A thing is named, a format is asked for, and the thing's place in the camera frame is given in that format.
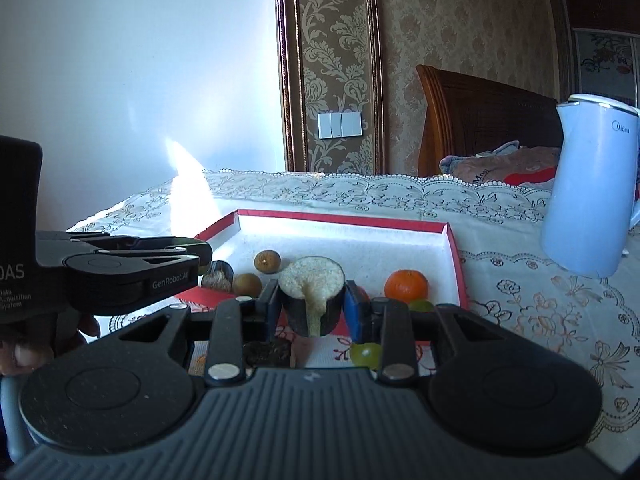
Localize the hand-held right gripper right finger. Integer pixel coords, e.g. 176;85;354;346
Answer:
344;280;508;382

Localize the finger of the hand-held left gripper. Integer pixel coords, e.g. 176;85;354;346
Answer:
64;254;202;314
35;231;214;267

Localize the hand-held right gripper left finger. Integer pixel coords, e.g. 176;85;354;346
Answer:
119;278;282;387

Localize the brown longan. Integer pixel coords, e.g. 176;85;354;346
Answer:
231;272;263;299

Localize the brown kiwi fruit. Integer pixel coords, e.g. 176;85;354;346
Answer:
253;249;281;275

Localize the cut dark eggplant piece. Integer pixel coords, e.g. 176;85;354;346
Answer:
277;255;347;339

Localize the orange mandarin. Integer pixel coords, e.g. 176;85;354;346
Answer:
383;268;430;305

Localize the dark brown fruit piece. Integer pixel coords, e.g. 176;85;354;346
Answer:
243;340;293;367
200;259;235;294

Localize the red-rimmed white tray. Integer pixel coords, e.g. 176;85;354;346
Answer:
177;208;471;347

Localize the person's left hand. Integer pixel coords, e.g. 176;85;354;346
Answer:
0;312;102;377

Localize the red floral white cloth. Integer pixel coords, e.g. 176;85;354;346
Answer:
187;310;441;378

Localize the pink printed blanket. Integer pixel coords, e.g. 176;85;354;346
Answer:
438;140;561;186

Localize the wooden bed headboard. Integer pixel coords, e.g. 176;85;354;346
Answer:
416;64;564;178

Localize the pale blue electric kettle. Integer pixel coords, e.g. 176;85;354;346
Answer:
539;93;640;279

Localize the wooden framed wallpaper panel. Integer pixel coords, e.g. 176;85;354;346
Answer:
273;0;389;175

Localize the wardrobe sliding door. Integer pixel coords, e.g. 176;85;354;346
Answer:
560;0;640;112

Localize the white wall switch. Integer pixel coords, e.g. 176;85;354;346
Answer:
318;111;363;140

